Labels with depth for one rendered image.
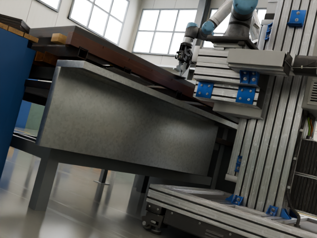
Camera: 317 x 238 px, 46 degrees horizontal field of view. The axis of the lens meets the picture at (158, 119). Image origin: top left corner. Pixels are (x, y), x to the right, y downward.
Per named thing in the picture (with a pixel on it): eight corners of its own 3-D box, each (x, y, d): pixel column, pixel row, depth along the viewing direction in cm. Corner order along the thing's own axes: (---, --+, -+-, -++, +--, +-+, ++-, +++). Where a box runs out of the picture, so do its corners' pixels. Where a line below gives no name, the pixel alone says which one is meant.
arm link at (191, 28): (199, 23, 249) (187, 20, 249) (196, 38, 248) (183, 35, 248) (198, 27, 257) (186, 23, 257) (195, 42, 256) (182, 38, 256)
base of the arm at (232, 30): (253, 49, 198) (257, 31, 199) (243, 38, 185) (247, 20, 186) (227, 47, 206) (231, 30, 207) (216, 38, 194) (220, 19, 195)
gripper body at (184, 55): (173, 59, 250) (178, 42, 251) (181, 63, 256) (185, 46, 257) (182, 59, 245) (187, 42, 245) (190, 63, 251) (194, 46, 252)
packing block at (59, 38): (50, 41, 175) (52, 33, 175) (59, 45, 179) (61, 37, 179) (57, 41, 171) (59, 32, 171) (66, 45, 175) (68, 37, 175)
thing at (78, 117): (34, 144, 160) (55, 66, 163) (202, 174, 256) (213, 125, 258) (39, 145, 157) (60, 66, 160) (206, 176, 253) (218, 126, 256)
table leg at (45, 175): (28, 206, 174) (65, 68, 179) (39, 207, 178) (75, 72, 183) (34, 210, 170) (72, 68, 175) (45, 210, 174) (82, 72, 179)
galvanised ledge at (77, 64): (55, 66, 163) (57, 59, 163) (213, 125, 258) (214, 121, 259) (82, 67, 149) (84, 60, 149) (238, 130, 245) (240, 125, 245)
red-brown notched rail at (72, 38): (64, 44, 169) (68, 31, 169) (237, 119, 288) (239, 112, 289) (70, 44, 166) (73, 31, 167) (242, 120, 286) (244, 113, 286)
